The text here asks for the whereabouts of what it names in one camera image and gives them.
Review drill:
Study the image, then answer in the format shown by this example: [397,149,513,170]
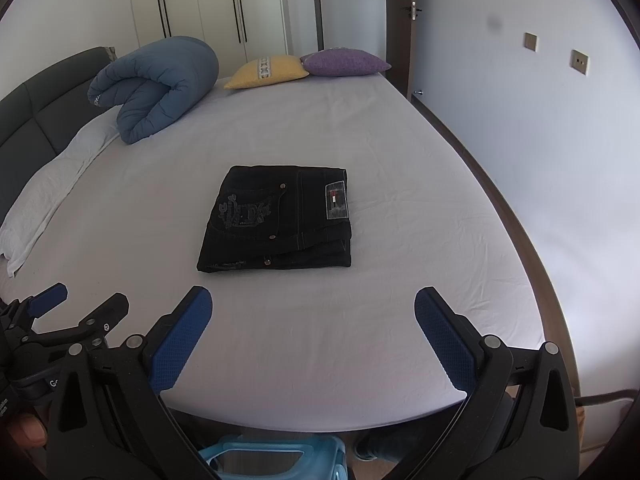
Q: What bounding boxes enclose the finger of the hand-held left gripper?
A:
[0,282,68,331]
[30,294,131,348]

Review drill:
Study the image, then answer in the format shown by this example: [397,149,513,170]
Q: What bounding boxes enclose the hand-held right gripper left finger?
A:
[45,285,216,480]

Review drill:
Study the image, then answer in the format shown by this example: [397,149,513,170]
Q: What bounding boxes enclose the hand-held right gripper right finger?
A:
[400,286,593,480]

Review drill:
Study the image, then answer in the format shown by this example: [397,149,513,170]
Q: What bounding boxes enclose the black denim pants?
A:
[196,165,352,274]

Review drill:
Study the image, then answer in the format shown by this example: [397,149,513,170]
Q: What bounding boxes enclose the person's left hand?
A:
[6,410,48,448]

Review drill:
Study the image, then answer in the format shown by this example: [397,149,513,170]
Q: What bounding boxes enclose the white pillow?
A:
[0,105,123,278]

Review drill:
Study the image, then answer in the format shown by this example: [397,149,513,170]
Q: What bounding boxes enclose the blue plastic container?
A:
[197,434,348,480]

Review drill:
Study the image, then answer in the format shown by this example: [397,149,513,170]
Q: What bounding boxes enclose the dark grey padded headboard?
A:
[0,46,118,226]

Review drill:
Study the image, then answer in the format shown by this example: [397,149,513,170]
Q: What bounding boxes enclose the bed with white sheet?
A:
[0,72,581,433]

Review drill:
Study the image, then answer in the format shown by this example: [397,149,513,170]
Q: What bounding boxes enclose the rolled blue duvet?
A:
[87,36,220,146]

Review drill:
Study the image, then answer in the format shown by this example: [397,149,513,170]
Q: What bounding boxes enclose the yellow cushion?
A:
[223,55,311,91]

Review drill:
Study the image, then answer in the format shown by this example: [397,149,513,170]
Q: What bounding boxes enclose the purple cushion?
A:
[300,48,392,78]

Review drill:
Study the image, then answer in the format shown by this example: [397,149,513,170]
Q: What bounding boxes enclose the dark brown door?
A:
[385,0,418,103]

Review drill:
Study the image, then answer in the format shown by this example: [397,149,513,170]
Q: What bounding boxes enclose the white wardrobe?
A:
[125,0,321,78]

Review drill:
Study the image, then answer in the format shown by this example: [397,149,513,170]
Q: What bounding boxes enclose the dark cable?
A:
[575,389,633,407]

